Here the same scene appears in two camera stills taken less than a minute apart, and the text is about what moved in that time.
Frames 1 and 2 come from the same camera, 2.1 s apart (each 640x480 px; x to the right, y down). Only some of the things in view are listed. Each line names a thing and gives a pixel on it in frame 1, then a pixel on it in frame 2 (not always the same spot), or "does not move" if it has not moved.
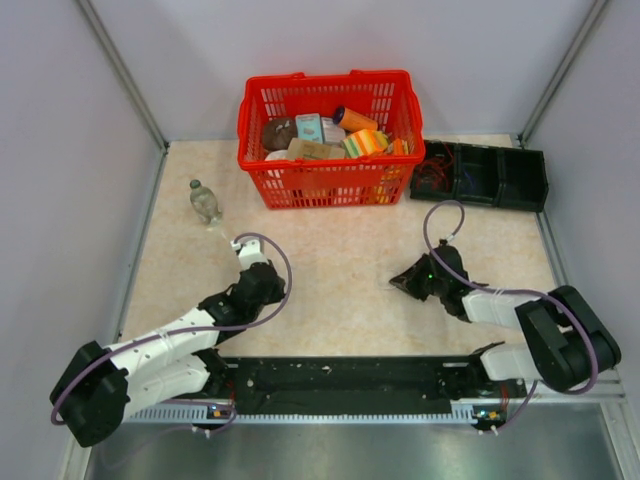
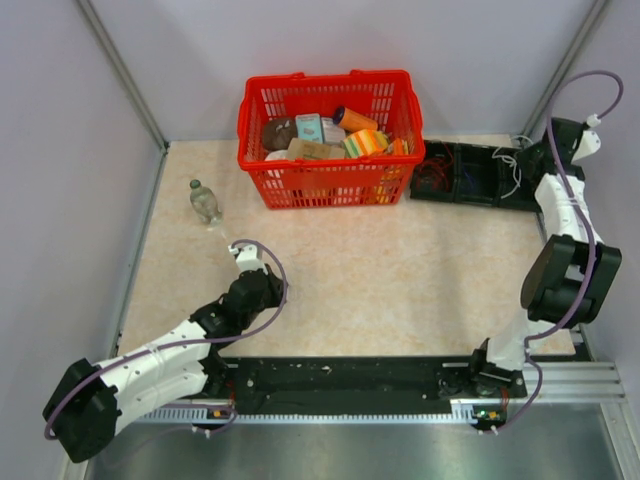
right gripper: x=409 y=278 to x=523 y=156
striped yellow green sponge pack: x=364 y=142 does not move
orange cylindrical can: x=353 y=121 does not move
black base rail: x=353 y=384 does not move
